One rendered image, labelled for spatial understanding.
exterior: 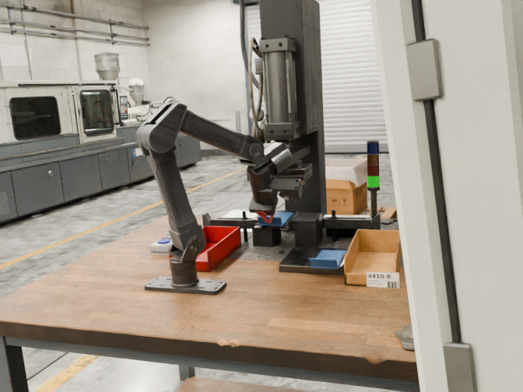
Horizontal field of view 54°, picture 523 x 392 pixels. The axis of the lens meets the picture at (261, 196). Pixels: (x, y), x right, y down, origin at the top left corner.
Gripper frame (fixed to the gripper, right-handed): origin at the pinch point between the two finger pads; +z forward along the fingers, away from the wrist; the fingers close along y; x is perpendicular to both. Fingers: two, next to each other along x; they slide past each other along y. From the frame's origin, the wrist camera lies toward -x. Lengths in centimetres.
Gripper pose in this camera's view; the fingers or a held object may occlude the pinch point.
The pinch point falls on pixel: (268, 220)
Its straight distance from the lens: 146.6
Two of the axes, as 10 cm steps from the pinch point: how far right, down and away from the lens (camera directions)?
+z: 1.6, 7.3, 6.6
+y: 2.3, -6.8, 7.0
